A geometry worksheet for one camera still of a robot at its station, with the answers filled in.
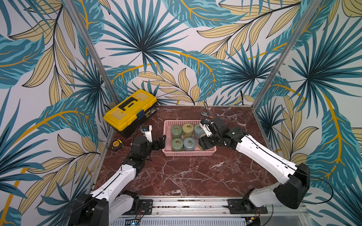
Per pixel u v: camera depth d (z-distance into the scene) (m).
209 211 0.73
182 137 1.00
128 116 0.91
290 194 0.40
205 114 1.13
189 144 0.88
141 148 0.62
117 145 0.93
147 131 0.72
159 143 0.75
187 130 0.95
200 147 0.72
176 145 0.88
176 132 0.93
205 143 0.69
